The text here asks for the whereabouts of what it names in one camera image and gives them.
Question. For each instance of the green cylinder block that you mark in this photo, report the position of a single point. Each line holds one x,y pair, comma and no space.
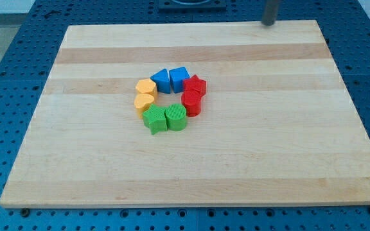
176,117

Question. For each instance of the red cylinder block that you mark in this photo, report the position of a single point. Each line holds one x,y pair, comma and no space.
191,100

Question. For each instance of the red star block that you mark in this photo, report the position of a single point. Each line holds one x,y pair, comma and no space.
195,83

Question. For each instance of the green star block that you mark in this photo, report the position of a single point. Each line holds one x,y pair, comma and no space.
154,118

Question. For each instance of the blue cube block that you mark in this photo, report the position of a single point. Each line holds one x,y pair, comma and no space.
177,76

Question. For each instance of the blue triangle block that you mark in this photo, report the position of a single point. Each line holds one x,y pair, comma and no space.
162,80

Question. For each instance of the yellow heart block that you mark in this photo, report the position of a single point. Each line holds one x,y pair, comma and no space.
142,103

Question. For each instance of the yellow hexagon block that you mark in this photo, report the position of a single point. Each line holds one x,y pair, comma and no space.
146,86

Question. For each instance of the light wooden board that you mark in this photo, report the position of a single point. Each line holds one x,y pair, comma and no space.
277,128

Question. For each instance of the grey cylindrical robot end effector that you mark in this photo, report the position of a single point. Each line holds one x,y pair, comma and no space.
270,12

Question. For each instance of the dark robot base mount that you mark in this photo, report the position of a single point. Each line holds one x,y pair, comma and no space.
171,5

